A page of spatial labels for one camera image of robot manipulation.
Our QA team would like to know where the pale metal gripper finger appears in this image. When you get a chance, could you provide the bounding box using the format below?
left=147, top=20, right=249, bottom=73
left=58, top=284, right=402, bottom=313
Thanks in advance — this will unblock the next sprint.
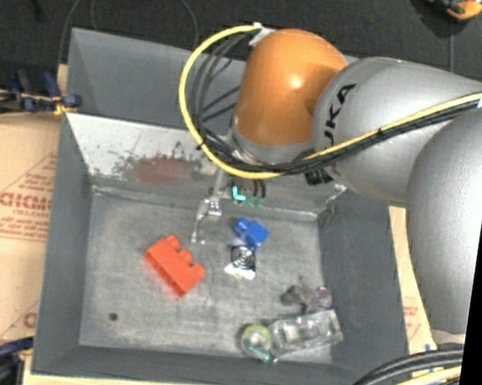
left=189, top=198, right=208, bottom=246
left=197, top=197, right=225, bottom=248

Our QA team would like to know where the blue toy block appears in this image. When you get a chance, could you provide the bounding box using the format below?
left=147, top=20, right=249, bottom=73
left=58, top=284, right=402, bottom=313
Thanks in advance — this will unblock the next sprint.
left=228, top=215, right=273, bottom=251

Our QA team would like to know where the orange-red toy brick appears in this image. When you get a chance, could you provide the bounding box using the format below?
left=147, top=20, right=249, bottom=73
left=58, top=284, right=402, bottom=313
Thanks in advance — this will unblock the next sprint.
left=138, top=231, right=212, bottom=303

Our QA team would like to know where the grey metal bin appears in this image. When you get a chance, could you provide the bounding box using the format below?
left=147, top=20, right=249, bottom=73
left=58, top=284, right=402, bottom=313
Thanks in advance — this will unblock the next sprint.
left=20, top=27, right=452, bottom=385

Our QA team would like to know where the grey and purple toy animal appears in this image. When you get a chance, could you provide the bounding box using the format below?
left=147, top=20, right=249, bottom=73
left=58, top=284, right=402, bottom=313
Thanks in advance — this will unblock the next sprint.
left=278, top=273, right=337, bottom=319

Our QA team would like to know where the green and clear round lid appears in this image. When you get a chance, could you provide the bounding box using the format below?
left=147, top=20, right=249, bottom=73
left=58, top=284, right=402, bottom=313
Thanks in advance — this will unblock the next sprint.
left=237, top=321, right=284, bottom=366

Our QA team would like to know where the clear plastic box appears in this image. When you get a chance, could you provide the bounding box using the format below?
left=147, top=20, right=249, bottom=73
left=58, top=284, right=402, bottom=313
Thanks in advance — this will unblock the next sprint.
left=265, top=300, right=349, bottom=368

